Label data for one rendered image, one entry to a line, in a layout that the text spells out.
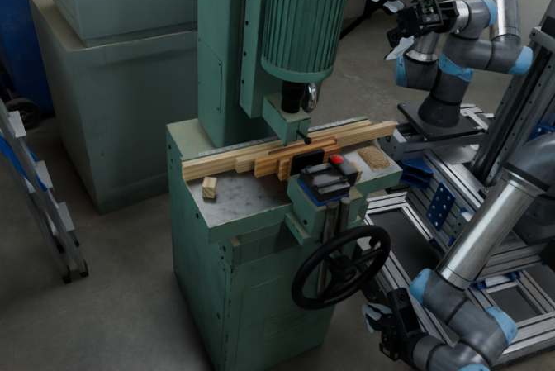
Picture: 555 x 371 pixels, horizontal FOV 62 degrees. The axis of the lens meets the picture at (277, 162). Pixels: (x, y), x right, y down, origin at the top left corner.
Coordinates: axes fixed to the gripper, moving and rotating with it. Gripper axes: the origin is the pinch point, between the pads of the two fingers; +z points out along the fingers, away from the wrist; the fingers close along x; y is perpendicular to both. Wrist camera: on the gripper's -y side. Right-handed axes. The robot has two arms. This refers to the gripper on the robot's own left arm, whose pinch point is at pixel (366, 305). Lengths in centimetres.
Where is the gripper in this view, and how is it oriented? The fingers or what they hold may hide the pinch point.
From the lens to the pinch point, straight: 126.8
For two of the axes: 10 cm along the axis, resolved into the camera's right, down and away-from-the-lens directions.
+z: -4.6, -1.3, 8.8
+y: 1.3, 9.7, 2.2
